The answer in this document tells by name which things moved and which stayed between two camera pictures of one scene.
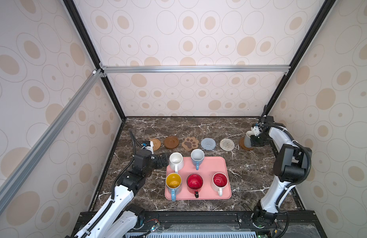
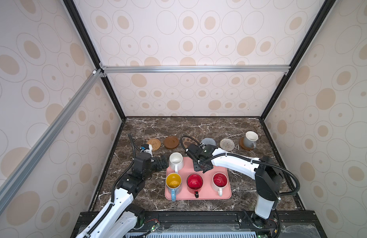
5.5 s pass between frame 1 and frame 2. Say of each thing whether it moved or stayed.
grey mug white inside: stayed
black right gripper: moved
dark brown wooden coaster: stayed
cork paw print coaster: stayed
